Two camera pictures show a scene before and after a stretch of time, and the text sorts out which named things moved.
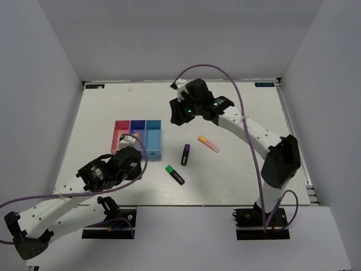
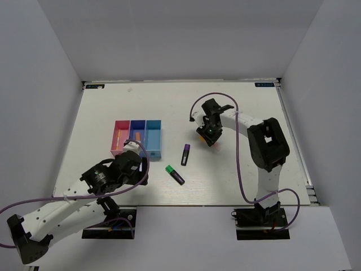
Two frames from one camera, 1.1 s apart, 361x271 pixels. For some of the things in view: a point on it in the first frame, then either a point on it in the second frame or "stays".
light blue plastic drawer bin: (153, 138) stays
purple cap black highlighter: (185, 154) stays
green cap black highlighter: (175, 175) stays
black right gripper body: (186, 110) to (208, 131)
